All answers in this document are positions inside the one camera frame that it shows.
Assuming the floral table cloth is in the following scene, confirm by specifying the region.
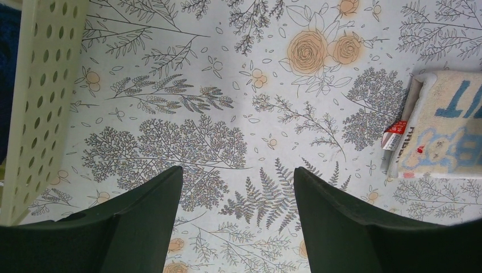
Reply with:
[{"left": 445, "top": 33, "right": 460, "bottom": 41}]
[{"left": 25, "top": 1, "right": 481, "bottom": 272}]

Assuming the pale green plastic basket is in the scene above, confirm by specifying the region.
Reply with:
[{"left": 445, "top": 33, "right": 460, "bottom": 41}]
[{"left": 1, "top": 1, "right": 89, "bottom": 226}]

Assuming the beige lettered towel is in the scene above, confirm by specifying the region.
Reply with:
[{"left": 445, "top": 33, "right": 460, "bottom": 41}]
[{"left": 387, "top": 71, "right": 481, "bottom": 179}]

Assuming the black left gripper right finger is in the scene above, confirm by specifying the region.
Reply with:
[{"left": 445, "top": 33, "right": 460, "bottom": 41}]
[{"left": 294, "top": 167, "right": 481, "bottom": 272}]

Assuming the blue rolled towel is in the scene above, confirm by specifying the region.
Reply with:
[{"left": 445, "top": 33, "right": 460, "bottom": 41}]
[{"left": 1, "top": 4, "right": 21, "bottom": 162}]

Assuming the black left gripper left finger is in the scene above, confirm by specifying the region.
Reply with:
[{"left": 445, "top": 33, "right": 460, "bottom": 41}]
[{"left": 1, "top": 166, "right": 183, "bottom": 272}]

